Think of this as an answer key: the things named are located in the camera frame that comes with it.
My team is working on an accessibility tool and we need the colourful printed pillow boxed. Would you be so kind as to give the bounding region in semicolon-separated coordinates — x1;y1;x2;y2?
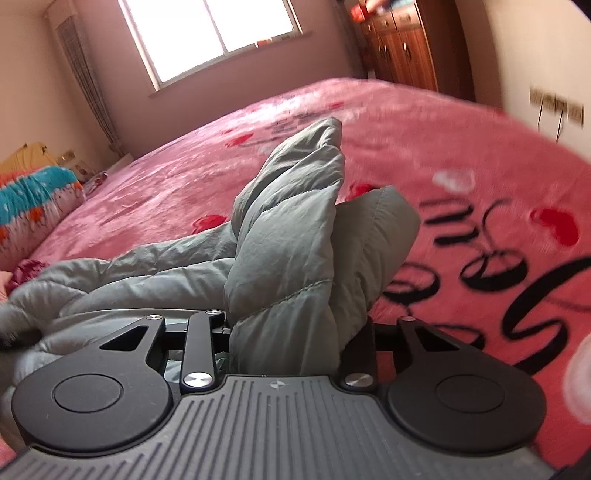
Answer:
0;165;88;273

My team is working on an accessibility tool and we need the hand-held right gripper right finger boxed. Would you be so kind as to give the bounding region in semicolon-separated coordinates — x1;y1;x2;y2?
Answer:
339;316;459;393

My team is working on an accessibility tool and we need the patterned grey curtain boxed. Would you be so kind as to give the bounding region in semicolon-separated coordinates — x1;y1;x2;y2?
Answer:
55;16;128;160

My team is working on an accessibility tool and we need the window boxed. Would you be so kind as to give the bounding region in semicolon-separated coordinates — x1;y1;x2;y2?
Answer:
117;0;315;96

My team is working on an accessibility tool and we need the brown wooden cabinet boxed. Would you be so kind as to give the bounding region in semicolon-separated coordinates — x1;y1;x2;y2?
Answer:
357;0;476;100

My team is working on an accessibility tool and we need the pink printed blanket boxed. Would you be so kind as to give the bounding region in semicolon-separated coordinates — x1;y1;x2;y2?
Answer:
0;76;591;467

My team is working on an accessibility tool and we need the grey-green puffer jacket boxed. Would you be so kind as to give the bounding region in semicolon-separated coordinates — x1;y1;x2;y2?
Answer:
0;117;422;398

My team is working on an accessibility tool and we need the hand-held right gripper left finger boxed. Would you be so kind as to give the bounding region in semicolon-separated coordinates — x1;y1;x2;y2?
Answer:
99;309;232;395

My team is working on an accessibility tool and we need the dark red floral cloth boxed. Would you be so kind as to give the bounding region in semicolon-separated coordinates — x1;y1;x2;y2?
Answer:
6;258;48;288

